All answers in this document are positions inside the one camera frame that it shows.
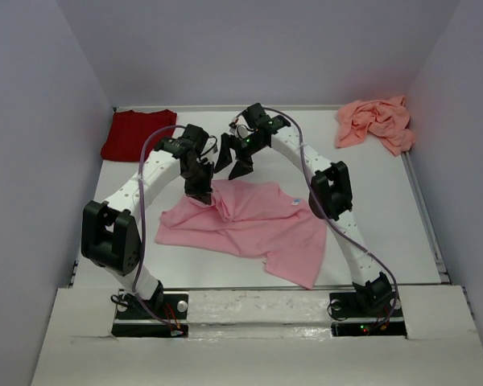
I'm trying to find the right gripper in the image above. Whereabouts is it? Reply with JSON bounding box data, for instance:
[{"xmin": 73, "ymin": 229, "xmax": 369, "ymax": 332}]
[{"xmin": 214, "ymin": 133, "xmax": 266, "ymax": 181}]

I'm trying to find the pink t-shirt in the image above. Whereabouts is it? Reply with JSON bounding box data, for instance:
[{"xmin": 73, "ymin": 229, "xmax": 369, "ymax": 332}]
[{"xmin": 155, "ymin": 180, "xmax": 327, "ymax": 290}]

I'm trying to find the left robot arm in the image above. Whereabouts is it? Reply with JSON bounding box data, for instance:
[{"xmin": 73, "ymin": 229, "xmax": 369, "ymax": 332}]
[{"xmin": 80, "ymin": 125, "xmax": 214, "ymax": 318}]

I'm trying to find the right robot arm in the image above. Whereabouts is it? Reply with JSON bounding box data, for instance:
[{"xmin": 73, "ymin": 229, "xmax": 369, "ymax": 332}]
[{"xmin": 215, "ymin": 103, "xmax": 398, "ymax": 326}]

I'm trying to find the red folded t-shirt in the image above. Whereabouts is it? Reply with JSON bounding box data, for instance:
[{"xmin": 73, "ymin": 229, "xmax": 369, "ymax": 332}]
[{"xmin": 101, "ymin": 109, "xmax": 177, "ymax": 162}]

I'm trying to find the salmon crumpled t-shirt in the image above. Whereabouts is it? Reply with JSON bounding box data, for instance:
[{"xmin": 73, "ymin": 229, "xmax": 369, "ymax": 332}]
[{"xmin": 335, "ymin": 96, "xmax": 415, "ymax": 156}]

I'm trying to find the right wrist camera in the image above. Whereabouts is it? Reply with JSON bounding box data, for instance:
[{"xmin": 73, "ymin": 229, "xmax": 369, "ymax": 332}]
[{"xmin": 229, "ymin": 117, "xmax": 251, "ymax": 139}]

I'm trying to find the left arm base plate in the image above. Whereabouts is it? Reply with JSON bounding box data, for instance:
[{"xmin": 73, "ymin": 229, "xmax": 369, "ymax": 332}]
[{"xmin": 109, "ymin": 291, "xmax": 189, "ymax": 339}]

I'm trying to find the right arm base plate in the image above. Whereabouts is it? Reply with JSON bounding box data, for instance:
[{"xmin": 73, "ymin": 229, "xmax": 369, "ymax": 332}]
[{"xmin": 326, "ymin": 291, "xmax": 407, "ymax": 338}]

